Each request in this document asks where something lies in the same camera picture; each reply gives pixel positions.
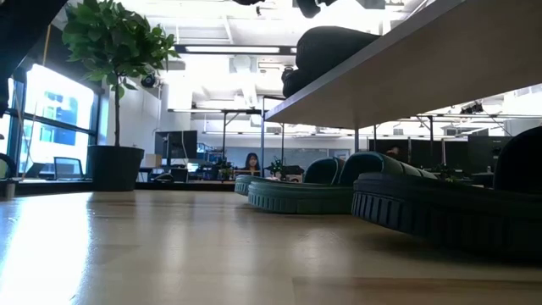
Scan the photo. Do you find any long ceiling light bar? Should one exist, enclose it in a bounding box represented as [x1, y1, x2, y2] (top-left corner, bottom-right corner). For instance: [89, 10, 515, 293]
[174, 44, 297, 56]

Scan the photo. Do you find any black aluminium table frame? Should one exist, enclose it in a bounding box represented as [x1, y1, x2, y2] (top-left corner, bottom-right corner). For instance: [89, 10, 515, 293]
[16, 180, 236, 194]

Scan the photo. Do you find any person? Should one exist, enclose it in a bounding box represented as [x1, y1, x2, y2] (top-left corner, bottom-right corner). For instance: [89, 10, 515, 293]
[243, 152, 262, 177]

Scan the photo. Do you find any green rubber slide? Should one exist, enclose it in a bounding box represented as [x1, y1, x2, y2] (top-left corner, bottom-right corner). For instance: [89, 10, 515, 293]
[234, 157, 346, 197]
[247, 151, 440, 215]

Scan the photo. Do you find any tall black frame stand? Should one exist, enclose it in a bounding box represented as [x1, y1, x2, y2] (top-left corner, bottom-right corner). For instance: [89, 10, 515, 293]
[168, 108, 266, 170]

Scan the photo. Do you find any open laptop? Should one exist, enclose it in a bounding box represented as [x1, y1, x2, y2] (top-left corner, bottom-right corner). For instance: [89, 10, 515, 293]
[53, 156, 86, 182]

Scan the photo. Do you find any grey metal post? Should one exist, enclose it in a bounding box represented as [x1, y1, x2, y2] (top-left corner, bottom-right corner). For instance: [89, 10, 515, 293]
[0, 177, 18, 201]

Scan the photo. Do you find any green leafy plant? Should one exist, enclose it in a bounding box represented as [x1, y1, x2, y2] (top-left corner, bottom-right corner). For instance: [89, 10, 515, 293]
[62, 0, 181, 148]

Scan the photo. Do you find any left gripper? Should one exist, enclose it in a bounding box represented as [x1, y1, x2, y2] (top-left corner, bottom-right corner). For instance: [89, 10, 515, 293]
[231, 0, 338, 19]

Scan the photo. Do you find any black curved cable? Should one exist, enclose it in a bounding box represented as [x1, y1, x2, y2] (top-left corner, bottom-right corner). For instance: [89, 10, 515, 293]
[0, 152, 19, 180]

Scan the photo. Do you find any black plant pot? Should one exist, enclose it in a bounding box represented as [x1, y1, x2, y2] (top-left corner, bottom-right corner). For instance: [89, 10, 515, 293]
[86, 146, 146, 192]

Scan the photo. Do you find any black computer monitor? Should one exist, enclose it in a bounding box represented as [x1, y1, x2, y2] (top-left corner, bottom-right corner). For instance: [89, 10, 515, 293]
[154, 130, 199, 160]
[467, 135, 514, 173]

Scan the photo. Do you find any wooden shelf with black frame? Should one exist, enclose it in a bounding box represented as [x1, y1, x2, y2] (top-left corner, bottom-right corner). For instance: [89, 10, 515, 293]
[260, 0, 542, 177]

